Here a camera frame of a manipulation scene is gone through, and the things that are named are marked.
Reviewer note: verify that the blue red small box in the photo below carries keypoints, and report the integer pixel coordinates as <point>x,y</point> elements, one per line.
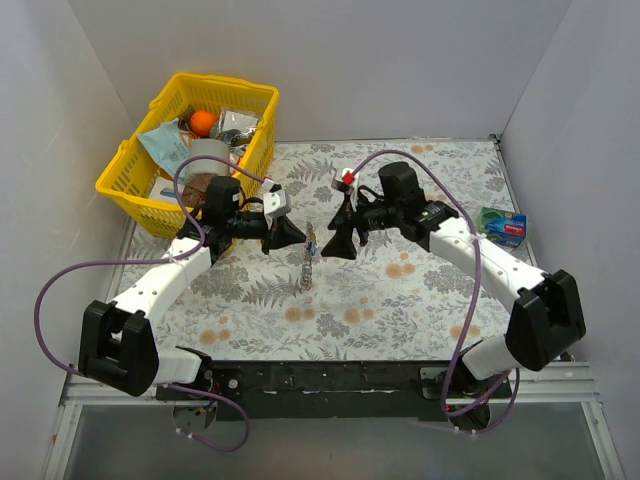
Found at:
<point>504,228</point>

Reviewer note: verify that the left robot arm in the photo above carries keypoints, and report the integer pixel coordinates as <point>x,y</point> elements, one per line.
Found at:
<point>119,345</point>

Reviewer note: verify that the brown round object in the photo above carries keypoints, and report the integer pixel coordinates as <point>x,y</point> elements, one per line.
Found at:
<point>194,192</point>

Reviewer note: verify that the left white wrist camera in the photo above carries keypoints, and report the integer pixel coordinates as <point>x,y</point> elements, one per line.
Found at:
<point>276,200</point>

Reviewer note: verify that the silver foil packet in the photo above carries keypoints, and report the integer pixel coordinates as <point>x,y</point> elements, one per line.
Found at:
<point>235,127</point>

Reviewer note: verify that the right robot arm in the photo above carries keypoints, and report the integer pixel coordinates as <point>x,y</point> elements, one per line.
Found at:
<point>546,316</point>

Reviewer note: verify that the light blue pouch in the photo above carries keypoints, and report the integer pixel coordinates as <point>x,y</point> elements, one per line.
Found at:
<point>168,145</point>

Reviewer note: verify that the floral table mat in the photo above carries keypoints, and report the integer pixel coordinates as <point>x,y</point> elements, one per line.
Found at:
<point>395,301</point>

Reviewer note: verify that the aluminium frame rail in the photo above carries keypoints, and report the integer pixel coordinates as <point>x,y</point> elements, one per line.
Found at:
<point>334,420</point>

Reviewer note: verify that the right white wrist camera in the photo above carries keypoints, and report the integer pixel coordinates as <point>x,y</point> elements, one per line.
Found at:
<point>347,182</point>

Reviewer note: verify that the yellow plastic basket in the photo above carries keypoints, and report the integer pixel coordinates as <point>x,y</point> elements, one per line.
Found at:
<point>132,173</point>

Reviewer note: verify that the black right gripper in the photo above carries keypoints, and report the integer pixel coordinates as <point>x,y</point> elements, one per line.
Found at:
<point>354,223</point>

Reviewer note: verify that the grey tape roll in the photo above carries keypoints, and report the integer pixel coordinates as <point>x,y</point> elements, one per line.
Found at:
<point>207,147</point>

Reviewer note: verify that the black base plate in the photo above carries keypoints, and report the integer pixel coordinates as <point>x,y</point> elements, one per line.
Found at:
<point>328,389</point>

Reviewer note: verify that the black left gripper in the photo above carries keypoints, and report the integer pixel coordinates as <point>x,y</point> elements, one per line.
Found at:
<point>272,233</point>

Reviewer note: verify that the orange ball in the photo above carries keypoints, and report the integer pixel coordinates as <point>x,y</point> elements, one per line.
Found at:
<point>202,122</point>

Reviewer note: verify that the white box in basket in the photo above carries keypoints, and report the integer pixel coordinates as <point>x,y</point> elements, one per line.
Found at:
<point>163,191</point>

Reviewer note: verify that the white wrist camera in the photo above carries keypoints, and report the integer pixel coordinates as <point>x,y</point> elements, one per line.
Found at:
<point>347,182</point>
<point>276,200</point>

